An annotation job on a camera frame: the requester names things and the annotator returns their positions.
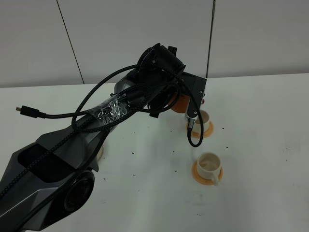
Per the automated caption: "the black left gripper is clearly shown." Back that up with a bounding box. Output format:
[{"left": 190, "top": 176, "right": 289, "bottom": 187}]
[{"left": 148, "top": 86, "right": 181, "bottom": 118}]

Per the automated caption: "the brown clay teapot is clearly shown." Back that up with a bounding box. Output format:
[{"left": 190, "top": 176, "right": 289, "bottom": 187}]
[{"left": 171, "top": 94, "right": 190, "bottom": 114}]

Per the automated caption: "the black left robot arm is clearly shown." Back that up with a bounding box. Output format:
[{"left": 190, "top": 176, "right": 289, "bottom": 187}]
[{"left": 0, "top": 44, "right": 185, "bottom": 232}]

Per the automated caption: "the beige round teapot coaster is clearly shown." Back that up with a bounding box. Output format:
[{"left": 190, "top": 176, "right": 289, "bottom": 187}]
[{"left": 96, "top": 145, "right": 104, "bottom": 162}]

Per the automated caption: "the far white teacup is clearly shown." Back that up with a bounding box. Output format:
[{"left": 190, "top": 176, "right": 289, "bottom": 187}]
[{"left": 191, "top": 110, "right": 210, "bottom": 138}]

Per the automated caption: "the white teacup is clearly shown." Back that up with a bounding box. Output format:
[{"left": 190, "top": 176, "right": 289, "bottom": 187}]
[
  {"left": 197, "top": 152, "right": 221, "bottom": 186},
  {"left": 191, "top": 110, "right": 210, "bottom": 138}
]

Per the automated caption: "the far orange saucer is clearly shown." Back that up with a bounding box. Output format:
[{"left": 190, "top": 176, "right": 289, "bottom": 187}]
[{"left": 191, "top": 121, "right": 214, "bottom": 139}]

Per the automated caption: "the orange saucer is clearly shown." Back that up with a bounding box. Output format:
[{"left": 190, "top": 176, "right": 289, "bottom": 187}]
[
  {"left": 191, "top": 121, "right": 214, "bottom": 139},
  {"left": 191, "top": 161, "right": 218, "bottom": 186}
]

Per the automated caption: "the near white teacup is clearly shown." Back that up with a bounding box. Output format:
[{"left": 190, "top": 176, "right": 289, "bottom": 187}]
[{"left": 197, "top": 152, "right": 221, "bottom": 186}]

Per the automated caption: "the near orange saucer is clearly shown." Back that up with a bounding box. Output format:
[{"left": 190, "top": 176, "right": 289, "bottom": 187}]
[{"left": 191, "top": 161, "right": 218, "bottom": 186}]

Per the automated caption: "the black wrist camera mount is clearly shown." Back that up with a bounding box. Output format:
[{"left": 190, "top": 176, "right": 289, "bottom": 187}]
[{"left": 181, "top": 72, "right": 207, "bottom": 120}]

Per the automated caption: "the black camera cable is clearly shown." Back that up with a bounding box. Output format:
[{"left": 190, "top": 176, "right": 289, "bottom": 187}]
[{"left": 15, "top": 64, "right": 206, "bottom": 148}]

